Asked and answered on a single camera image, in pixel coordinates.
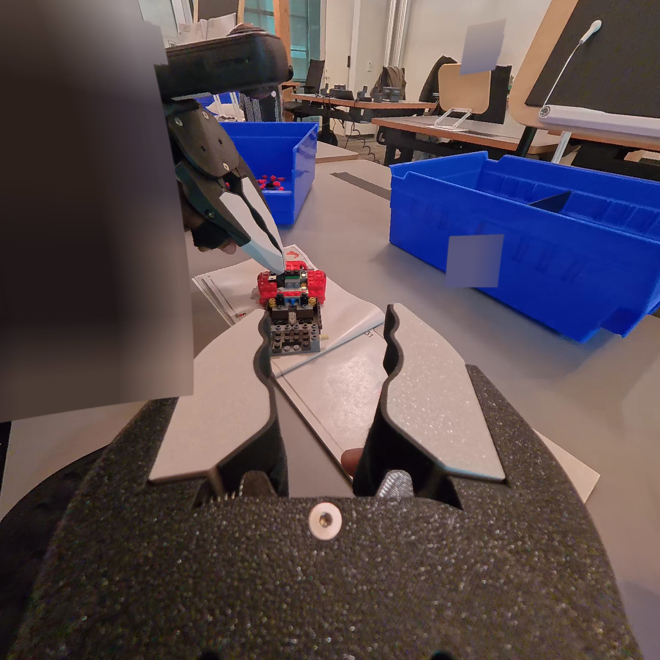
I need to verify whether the red and black lego car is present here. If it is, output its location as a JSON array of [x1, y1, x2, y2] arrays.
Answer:
[[257, 260, 327, 356]]

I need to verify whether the person's left hand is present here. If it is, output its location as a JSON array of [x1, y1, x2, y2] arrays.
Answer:
[[178, 175, 239, 254]]

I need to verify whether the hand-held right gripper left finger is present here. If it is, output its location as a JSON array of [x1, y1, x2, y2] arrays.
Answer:
[[148, 309, 288, 498]]

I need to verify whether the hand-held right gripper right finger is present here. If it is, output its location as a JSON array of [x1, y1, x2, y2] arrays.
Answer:
[[353, 303, 507, 498]]

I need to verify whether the lego instruction booklet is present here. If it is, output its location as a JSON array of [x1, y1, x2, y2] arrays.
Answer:
[[192, 243, 600, 503]]

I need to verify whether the grey tape strip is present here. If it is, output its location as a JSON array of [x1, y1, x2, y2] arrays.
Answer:
[[330, 172, 393, 201]]

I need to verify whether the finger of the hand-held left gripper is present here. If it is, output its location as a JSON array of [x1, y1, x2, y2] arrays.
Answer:
[[218, 190, 286, 275], [227, 175, 285, 271]]

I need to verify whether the small wooden board on stand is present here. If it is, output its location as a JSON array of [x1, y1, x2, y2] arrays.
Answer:
[[437, 62, 493, 127]]

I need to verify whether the blue divided plastic bin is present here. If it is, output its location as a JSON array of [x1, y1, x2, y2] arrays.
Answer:
[[389, 151, 660, 342]]

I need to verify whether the white bar lamp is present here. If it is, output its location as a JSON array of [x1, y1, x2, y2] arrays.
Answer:
[[538, 103, 660, 132]]

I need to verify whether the tilted wooden-edged black board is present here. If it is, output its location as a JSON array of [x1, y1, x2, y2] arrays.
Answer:
[[508, 0, 660, 150]]

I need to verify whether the black dimpled cushion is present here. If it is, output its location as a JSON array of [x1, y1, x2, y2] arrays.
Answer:
[[0, 450, 106, 650]]

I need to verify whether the wooden office desk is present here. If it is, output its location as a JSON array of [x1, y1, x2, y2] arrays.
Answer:
[[371, 116, 563, 155], [290, 92, 439, 111]]

